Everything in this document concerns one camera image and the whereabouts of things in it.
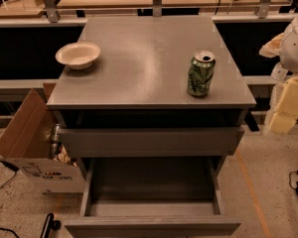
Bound grey top drawer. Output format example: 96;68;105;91
59;127;244;158

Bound white paper bowl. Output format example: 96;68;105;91
56;42;100;70

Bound grey drawer cabinet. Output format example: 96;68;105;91
46;15;257;171

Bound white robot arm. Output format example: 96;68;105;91
259;15;298;134

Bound black floor object left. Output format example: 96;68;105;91
40;213;62;238

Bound open cardboard box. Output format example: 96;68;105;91
0;89;85;193

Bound crushed cans in box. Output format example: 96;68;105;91
51;124;77;167

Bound metal railing frame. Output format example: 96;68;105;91
0;0;298;23

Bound black cable left floor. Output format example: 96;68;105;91
0;158;20;198

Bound green soda can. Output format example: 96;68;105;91
188;50;216;97

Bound grey drawer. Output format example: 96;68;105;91
59;127;244;158
65;157;240;238

